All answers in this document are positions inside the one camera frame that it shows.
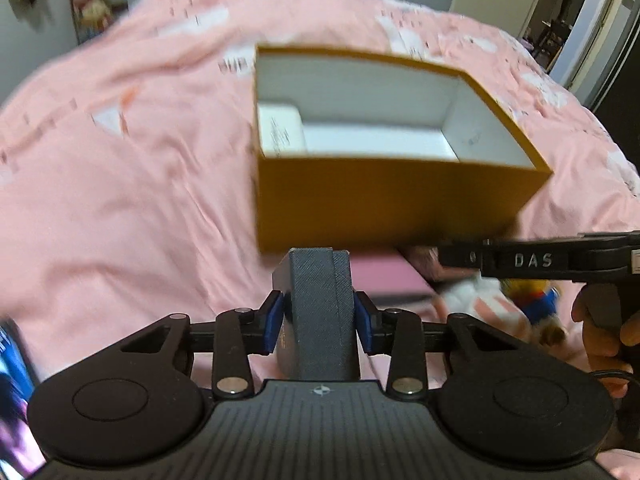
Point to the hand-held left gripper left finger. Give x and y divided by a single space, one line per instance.
272 322

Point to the orange cardboard box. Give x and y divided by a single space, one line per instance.
380 210

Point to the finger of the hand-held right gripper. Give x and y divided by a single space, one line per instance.
462 257

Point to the pink printed blanket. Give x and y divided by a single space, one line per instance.
125 185

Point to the pink flat pouch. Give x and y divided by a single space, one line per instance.
385 275

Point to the person's right hand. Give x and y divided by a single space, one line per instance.
602 350

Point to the white printed box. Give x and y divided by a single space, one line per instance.
281 127

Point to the brown plush toy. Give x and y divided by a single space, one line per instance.
537 305

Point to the dark grey book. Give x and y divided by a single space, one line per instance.
320 310

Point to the white plush dog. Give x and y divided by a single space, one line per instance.
475 307

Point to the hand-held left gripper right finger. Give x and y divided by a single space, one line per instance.
364 322

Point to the hanging plush toys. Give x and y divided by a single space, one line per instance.
92 0

